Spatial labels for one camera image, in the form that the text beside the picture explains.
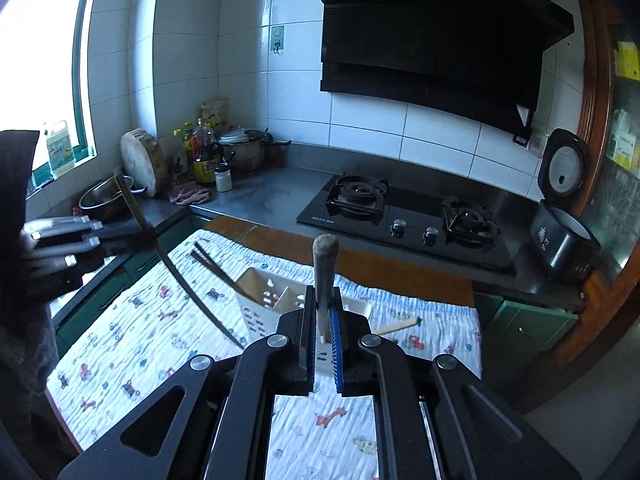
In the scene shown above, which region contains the black rice cooker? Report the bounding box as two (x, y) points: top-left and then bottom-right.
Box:
(529, 128), (602, 282)

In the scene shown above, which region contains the yellow capped bottle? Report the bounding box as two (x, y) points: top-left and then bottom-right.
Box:
(173, 121), (196, 183)

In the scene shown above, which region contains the black range hood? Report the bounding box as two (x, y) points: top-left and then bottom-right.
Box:
(296, 0), (575, 137)

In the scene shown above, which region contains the yellow printed bag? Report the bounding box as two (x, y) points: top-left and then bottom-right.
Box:
(200, 99), (230, 129)

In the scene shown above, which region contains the metal basin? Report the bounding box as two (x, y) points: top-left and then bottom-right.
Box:
(77, 174), (149, 224)

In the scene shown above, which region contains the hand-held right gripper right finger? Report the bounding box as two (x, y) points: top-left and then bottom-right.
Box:
(327, 285), (583, 480)

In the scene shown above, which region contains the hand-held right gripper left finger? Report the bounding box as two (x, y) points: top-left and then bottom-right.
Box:
(57, 284), (322, 480)

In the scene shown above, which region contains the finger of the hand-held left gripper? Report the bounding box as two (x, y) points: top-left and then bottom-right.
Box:
(23, 215), (147, 242)
(29, 233), (158, 268)

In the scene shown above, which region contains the printed white cloth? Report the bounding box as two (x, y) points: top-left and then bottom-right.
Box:
(46, 229), (484, 480)

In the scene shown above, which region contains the green cabinet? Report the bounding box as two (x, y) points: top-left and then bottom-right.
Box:
(474, 292), (582, 412)

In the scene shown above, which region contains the light wooden chopstick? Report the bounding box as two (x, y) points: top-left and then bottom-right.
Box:
(374, 316), (422, 336)

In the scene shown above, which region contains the pink rag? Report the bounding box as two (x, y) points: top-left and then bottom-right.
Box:
(169, 182), (211, 206)

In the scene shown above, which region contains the round wooden chopping board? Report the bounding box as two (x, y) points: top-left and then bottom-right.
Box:
(120, 129), (168, 199)

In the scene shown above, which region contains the green window frame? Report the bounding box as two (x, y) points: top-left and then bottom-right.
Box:
(0, 0), (107, 181)

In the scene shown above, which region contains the white plastic utensil basket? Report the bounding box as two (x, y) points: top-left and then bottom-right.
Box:
(234, 266), (374, 379)

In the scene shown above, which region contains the glass door with stickers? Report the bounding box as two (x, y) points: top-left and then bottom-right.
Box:
(585, 25), (640, 273)

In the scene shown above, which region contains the black pan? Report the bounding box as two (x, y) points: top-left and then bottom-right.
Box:
(245, 130), (293, 169)

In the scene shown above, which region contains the steel pot with lid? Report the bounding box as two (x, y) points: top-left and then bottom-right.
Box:
(219, 127), (266, 174)

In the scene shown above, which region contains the clear detergent bottle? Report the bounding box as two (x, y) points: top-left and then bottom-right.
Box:
(44, 120), (76, 179)

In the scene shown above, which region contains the dark chopstick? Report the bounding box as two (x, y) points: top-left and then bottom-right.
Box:
(189, 250), (249, 298)
(193, 241), (252, 295)
(113, 167), (246, 352)

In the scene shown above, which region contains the black gas stove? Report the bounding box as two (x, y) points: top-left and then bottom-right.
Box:
(296, 174), (519, 277)

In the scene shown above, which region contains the wooden door frame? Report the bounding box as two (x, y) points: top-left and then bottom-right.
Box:
(579, 0), (640, 403)

